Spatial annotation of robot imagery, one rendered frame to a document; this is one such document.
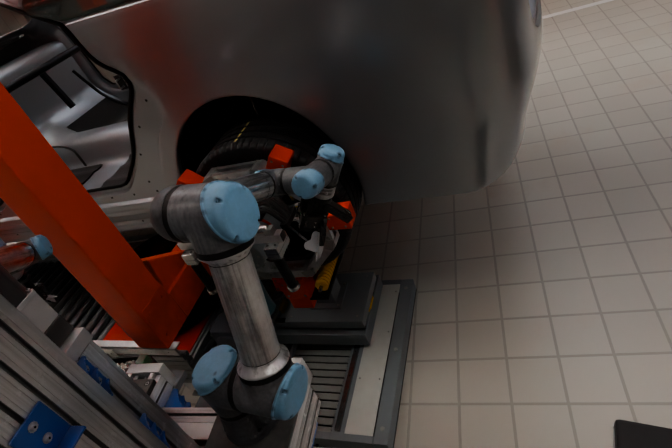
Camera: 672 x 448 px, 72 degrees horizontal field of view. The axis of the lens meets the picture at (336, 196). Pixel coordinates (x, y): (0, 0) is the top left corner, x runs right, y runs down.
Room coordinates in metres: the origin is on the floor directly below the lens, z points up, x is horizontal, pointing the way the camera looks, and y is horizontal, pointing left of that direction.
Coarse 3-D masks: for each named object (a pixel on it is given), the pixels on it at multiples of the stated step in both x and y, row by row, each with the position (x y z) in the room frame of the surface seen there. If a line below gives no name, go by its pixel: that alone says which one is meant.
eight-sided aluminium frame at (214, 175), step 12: (216, 168) 1.56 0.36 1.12; (228, 168) 1.53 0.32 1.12; (240, 168) 1.51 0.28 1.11; (252, 168) 1.44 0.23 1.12; (264, 168) 1.44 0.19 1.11; (204, 180) 1.53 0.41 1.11; (216, 180) 1.52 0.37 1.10; (336, 240) 1.37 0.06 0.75; (324, 252) 1.38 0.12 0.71; (264, 264) 1.57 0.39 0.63; (288, 264) 1.52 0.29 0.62; (300, 264) 1.49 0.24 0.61; (312, 264) 1.42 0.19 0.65; (264, 276) 1.53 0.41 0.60; (276, 276) 1.50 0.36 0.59; (300, 276) 1.45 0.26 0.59; (312, 276) 1.43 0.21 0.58
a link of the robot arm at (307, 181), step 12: (288, 168) 1.11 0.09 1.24; (300, 168) 1.08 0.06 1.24; (312, 168) 1.06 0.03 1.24; (324, 168) 1.07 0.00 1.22; (288, 180) 1.07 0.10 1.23; (300, 180) 1.03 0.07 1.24; (312, 180) 1.02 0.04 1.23; (324, 180) 1.04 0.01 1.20; (288, 192) 1.08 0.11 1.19; (300, 192) 1.03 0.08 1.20; (312, 192) 1.01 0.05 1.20
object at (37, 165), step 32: (0, 96) 1.54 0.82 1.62; (0, 128) 1.48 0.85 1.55; (32, 128) 1.56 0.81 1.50; (0, 160) 1.44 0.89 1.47; (32, 160) 1.49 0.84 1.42; (0, 192) 1.49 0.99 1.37; (32, 192) 1.43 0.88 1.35; (64, 192) 1.51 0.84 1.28; (32, 224) 1.49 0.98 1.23; (64, 224) 1.44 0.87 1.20; (96, 224) 1.52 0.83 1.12; (64, 256) 1.48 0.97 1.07; (96, 256) 1.45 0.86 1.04; (128, 256) 1.54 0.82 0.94; (96, 288) 1.47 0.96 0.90; (128, 288) 1.46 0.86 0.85; (160, 288) 1.55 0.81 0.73; (128, 320) 1.47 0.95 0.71; (160, 320) 1.47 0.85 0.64
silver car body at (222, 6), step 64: (0, 0) 2.22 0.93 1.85; (64, 0) 1.96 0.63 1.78; (128, 0) 1.81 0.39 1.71; (192, 0) 1.67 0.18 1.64; (256, 0) 1.56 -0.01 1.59; (320, 0) 1.46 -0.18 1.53; (384, 0) 1.37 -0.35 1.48; (448, 0) 1.30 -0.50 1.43; (512, 0) 1.32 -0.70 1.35; (0, 64) 4.76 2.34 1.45; (64, 64) 4.26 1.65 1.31; (128, 64) 1.83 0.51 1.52; (192, 64) 1.71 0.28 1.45; (256, 64) 1.60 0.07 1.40; (320, 64) 1.49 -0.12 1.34; (384, 64) 1.40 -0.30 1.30; (448, 64) 1.31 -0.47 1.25; (512, 64) 1.30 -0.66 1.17; (64, 128) 3.77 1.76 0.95; (128, 128) 1.97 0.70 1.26; (384, 128) 1.43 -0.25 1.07; (448, 128) 1.33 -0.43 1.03; (512, 128) 1.32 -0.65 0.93; (128, 192) 2.06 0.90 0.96; (384, 192) 1.46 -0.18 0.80; (448, 192) 1.35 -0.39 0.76
